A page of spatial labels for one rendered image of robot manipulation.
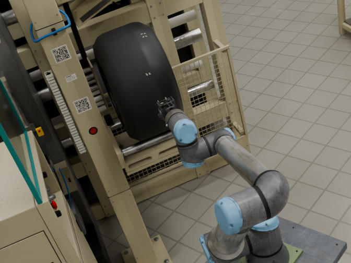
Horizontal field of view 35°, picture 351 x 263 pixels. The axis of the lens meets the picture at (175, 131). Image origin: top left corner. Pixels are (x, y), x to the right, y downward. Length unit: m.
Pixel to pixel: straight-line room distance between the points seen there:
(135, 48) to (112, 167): 0.70
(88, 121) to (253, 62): 2.60
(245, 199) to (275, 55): 3.50
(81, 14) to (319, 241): 1.64
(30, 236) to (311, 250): 1.21
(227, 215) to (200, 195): 2.09
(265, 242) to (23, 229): 0.97
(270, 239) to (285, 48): 3.11
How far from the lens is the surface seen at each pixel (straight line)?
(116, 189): 3.04
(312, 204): 3.59
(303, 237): 2.61
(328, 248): 2.56
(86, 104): 2.73
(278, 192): 1.75
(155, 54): 2.58
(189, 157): 2.23
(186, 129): 2.16
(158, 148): 2.85
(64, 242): 2.29
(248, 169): 1.92
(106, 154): 2.90
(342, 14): 5.21
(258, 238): 2.32
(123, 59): 2.57
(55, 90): 2.68
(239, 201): 1.72
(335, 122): 4.21
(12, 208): 2.20
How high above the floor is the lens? 2.55
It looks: 35 degrees down
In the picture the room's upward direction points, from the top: 17 degrees counter-clockwise
